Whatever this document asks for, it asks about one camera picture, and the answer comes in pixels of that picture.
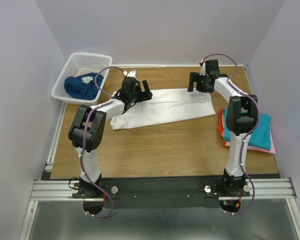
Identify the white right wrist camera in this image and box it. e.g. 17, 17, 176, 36
199, 58, 206, 76

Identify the white skirting strip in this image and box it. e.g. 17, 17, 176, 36
110, 63, 248, 69

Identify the pink folded t shirt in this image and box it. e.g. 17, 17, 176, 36
219, 108, 277, 155

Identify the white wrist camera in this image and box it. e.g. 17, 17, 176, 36
199, 58, 206, 76
122, 69, 139, 80

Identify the aluminium side rail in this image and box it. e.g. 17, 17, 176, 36
44, 103, 67, 172

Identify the aluminium extrusion rail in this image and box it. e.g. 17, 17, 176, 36
29, 178, 81, 201

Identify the white plastic laundry basket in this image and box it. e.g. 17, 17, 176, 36
50, 52, 113, 106

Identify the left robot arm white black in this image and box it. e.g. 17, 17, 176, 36
68, 76, 153, 198

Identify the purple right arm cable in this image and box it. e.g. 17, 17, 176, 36
199, 52, 261, 216

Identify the orange folded t shirt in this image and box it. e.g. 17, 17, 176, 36
217, 108, 230, 147

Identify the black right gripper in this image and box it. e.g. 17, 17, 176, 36
186, 72, 213, 94

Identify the white t shirt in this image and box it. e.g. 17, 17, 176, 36
110, 88, 216, 130

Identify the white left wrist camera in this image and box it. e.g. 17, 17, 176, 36
122, 69, 139, 80

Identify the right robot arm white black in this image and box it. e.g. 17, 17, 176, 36
187, 59, 260, 196

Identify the dark blue t shirt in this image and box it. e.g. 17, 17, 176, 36
64, 72, 99, 101

